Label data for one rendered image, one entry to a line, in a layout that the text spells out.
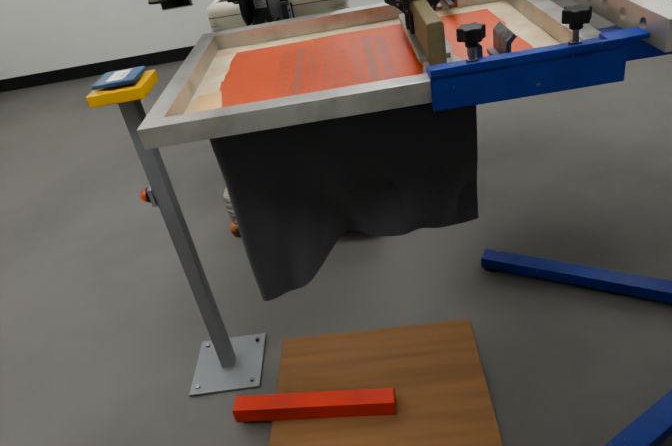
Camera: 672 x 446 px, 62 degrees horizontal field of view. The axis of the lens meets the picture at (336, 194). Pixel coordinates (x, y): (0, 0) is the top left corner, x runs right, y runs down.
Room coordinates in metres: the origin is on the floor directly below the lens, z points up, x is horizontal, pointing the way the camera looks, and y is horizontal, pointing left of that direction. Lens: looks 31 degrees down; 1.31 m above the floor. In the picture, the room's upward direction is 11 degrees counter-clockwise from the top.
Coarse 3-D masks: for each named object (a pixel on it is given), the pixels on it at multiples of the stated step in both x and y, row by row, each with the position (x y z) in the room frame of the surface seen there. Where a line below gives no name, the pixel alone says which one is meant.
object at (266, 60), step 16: (448, 16) 1.31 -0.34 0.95; (464, 16) 1.28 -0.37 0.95; (480, 16) 1.26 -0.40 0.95; (496, 16) 1.23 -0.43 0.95; (352, 32) 1.33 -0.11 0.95; (368, 32) 1.30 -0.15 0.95; (384, 32) 1.28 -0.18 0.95; (400, 32) 1.25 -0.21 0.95; (448, 32) 1.18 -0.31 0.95; (272, 48) 1.33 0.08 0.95; (288, 48) 1.30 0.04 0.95; (400, 48) 1.14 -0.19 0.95; (240, 64) 1.25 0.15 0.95; (256, 64) 1.23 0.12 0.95; (272, 64) 1.20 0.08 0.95; (224, 80) 1.16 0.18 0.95
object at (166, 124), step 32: (480, 0) 1.36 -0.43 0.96; (512, 0) 1.28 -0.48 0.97; (544, 0) 1.15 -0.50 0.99; (224, 32) 1.42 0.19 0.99; (256, 32) 1.40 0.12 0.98; (288, 32) 1.40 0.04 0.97; (192, 64) 1.19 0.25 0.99; (160, 96) 1.02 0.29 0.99; (192, 96) 1.09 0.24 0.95; (288, 96) 0.89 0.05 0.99; (320, 96) 0.86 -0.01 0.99; (352, 96) 0.84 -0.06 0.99; (384, 96) 0.84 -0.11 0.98; (416, 96) 0.83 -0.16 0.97; (160, 128) 0.87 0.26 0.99; (192, 128) 0.86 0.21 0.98; (224, 128) 0.86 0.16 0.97; (256, 128) 0.86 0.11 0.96
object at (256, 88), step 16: (464, 48) 1.06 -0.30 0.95; (512, 48) 1.01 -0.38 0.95; (528, 48) 0.99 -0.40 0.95; (400, 64) 1.04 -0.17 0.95; (416, 64) 1.02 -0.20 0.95; (240, 80) 1.14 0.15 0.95; (256, 80) 1.12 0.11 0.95; (272, 80) 1.10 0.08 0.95; (224, 96) 1.06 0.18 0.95; (240, 96) 1.04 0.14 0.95; (256, 96) 1.02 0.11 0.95; (272, 96) 1.00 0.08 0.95
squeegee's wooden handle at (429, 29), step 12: (420, 0) 1.09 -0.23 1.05; (420, 12) 1.01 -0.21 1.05; (432, 12) 0.99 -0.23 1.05; (420, 24) 1.00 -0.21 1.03; (432, 24) 0.93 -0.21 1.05; (420, 36) 1.02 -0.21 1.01; (432, 36) 0.93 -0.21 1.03; (444, 36) 0.92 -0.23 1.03; (432, 48) 0.93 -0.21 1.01; (444, 48) 0.92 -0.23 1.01; (432, 60) 0.93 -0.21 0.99; (444, 60) 0.92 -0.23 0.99
